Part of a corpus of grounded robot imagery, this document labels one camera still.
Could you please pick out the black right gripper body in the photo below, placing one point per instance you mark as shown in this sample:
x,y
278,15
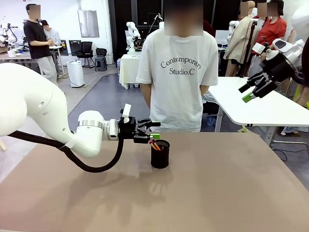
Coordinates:
x,y
277,67

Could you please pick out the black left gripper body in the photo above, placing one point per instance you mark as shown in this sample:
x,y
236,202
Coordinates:
x,y
128,128

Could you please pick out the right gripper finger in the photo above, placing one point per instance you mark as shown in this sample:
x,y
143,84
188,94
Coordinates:
x,y
253,81
263,89

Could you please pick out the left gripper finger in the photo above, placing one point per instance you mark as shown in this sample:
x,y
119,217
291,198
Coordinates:
x,y
147,123
144,136

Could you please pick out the yellow pencil with red eraser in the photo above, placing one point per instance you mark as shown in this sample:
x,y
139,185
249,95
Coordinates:
x,y
156,146

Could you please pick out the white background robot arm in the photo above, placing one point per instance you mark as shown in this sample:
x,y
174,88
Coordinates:
x,y
233,25
131,29
4,33

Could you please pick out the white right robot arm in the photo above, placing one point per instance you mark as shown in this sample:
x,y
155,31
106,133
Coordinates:
x,y
294,52

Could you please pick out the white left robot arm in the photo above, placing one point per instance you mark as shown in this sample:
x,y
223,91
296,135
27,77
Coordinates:
x,y
29,101

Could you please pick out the red pen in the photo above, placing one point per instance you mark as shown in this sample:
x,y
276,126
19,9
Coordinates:
x,y
153,141

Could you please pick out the black mesh pen holder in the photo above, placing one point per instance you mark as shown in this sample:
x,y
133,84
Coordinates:
x,y
159,157

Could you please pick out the orange pencil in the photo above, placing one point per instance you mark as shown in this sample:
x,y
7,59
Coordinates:
x,y
158,146

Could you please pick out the person in white printed t-shirt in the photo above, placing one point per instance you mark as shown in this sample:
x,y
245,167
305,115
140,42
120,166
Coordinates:
x,y
176,101

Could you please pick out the person in red shirt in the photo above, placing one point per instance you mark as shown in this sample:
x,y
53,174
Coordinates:
x,y
275,29

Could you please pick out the black tripod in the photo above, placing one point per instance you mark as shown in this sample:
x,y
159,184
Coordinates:
x,y
251,36

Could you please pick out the mannequin in beige coat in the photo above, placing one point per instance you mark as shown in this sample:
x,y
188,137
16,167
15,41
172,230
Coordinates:
x,y
237,41

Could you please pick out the white monitor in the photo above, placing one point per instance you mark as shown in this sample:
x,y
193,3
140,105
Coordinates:
x,y
220,37

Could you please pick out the table with white cloth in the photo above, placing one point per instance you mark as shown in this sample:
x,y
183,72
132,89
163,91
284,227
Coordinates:
x,y
129,70

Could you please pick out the mannequin in dark red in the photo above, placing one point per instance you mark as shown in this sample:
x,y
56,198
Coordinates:
x,y
209,29

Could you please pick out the black stool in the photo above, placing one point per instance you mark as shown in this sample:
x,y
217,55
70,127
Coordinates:
x,y
101,64

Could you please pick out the white air purifier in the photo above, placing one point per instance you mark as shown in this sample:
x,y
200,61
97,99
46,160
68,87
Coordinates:
x,y
75,73

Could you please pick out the seated person in white shirt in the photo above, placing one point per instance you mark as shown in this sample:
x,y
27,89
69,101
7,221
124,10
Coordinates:
x,y
54,36

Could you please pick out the wooden stick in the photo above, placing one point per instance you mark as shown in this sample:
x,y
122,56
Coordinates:
x,y
3,145

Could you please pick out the person in black t-shirt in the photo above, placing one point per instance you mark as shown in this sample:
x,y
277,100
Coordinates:
x,y
36,41

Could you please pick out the grey work table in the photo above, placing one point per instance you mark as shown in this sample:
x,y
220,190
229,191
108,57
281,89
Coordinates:
x,y
14,56

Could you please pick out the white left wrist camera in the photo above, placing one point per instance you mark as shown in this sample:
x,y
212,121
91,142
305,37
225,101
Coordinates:
x,y
126,111

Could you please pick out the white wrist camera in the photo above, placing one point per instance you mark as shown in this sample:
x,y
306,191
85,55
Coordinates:
x,y
126,111
258,48

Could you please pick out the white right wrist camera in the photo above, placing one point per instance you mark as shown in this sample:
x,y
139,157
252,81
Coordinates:
x,y
258,48

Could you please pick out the grey wall panel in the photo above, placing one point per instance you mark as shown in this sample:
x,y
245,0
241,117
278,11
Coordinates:
x,y
88,24

